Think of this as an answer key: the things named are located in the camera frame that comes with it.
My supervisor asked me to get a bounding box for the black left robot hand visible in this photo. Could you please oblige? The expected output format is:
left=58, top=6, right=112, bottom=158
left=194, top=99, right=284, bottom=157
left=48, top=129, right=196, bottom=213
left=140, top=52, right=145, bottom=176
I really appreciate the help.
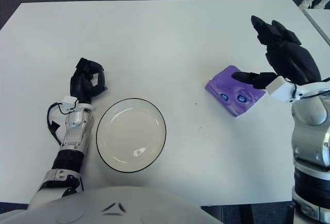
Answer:
left=69, top=57, right=108, bottom=105

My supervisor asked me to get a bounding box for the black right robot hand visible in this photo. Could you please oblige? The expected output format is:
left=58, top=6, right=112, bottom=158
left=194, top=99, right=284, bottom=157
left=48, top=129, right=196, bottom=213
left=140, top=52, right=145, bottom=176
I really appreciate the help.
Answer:
left=231, top=15, right=322, bottom=90

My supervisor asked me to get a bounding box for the purple tissue paper pack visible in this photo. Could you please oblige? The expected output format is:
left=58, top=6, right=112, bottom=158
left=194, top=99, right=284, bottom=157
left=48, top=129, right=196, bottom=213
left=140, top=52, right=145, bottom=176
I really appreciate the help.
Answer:
left=205, top=65, right=267, bottom=118

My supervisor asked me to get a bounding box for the white plate with black rim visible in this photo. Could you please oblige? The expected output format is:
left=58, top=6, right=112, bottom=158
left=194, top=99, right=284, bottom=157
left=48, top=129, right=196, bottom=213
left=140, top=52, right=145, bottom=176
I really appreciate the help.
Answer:
left=96, top=98, right=167, bottom=173

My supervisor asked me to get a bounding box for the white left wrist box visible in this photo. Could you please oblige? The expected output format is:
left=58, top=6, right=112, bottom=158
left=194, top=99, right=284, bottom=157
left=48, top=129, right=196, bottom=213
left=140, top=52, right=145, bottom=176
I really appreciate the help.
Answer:
left=62, top=95, right=79, bottom=110

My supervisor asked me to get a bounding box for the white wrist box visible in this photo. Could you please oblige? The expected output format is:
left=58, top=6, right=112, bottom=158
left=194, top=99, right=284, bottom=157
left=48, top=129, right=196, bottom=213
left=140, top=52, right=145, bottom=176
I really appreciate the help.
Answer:
left=265, top=75, right=296, bottom=103
left=62, top=95, right=79, bottom=110

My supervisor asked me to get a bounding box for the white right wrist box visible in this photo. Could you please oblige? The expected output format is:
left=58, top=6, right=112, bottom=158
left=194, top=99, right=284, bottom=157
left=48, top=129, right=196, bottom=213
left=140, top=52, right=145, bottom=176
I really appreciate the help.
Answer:
left=265, top=75, right=296, bottom=103

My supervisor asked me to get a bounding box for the white adjacent table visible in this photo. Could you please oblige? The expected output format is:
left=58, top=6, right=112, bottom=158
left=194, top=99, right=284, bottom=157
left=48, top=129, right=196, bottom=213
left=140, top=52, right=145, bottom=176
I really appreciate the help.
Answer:
left=303, top=7, right=330, bottom=46

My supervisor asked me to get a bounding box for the grey robot torso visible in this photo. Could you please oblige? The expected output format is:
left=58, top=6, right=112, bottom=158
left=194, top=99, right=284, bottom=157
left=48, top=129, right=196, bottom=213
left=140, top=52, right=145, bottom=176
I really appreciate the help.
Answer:
left=0, top=185, right=225, bottom=224

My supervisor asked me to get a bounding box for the black table leg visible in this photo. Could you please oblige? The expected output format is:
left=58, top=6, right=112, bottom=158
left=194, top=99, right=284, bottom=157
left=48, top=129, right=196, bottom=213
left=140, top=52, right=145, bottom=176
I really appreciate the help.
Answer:
left=238, top=204, right=255, bottom=224

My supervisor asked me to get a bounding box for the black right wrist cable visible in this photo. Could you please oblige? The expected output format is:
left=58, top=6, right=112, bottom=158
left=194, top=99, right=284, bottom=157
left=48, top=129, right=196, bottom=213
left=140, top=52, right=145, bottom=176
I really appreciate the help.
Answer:
left=292, top=79, right=330, bottom=98

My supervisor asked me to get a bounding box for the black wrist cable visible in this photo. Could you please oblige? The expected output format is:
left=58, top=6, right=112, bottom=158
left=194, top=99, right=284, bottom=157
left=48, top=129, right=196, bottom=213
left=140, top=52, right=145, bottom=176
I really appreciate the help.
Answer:
left=292, top=79, right=330, bottom=98
left=46, top=102, right=68, bottom=146

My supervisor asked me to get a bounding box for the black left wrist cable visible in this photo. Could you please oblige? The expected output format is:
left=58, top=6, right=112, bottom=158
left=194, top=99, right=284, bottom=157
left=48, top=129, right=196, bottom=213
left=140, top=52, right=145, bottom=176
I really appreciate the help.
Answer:
left=46, top=102, right=68, bottom=146

